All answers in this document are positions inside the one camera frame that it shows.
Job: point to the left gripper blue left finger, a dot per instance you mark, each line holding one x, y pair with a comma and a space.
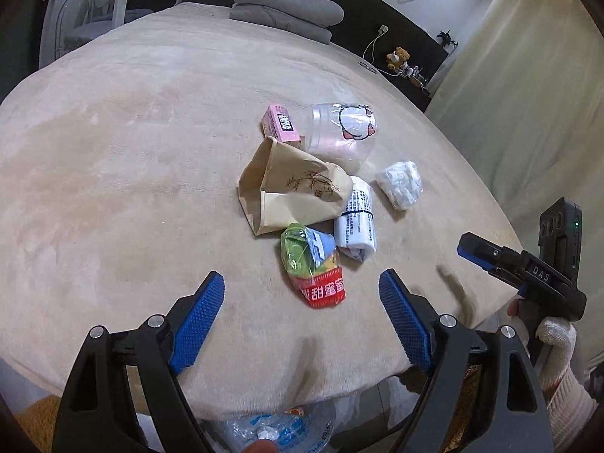
191, 319

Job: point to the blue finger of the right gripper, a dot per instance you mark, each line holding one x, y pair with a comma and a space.
485, 258
471, 240

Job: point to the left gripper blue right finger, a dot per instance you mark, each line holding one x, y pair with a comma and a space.
410, 316

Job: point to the white tissue ball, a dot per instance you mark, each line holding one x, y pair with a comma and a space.
402, 184

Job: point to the red green snack wrapper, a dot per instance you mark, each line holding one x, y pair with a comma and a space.
311, 260

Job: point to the trash bin with clear bag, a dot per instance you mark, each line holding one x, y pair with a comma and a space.
302, 429

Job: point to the right hand white glove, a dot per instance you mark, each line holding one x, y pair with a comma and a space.
559, 335

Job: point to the white rolled printed paper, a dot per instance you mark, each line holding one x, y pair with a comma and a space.
354, 230

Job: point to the cream curtain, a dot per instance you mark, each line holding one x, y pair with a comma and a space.
523, 103

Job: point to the brown paper bag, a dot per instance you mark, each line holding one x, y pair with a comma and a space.
283, 185

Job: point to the beige plush bed blanket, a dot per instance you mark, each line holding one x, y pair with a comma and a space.
119, 165

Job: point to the orange shaggy rug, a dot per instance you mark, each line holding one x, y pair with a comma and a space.
38, 422

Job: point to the clear plastic cup with cartoon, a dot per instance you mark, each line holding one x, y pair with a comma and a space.
342, 133

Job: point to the small pink box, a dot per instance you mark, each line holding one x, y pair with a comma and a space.
277, 123

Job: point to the brown teddy bear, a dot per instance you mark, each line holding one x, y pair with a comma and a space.
397, 59

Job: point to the black figurine on headboard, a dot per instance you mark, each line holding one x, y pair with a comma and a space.
446, 41

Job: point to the lower grey folded pillow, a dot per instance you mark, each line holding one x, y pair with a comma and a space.
270, 17

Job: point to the grey folded pillow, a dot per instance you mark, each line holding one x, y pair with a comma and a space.
324, 13
270, 17

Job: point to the upper grey folded pillow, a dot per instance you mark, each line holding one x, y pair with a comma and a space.
324, 13

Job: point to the white chair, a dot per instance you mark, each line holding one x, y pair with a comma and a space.
79, 22

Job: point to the black camera module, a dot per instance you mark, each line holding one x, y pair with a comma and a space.
559, 238

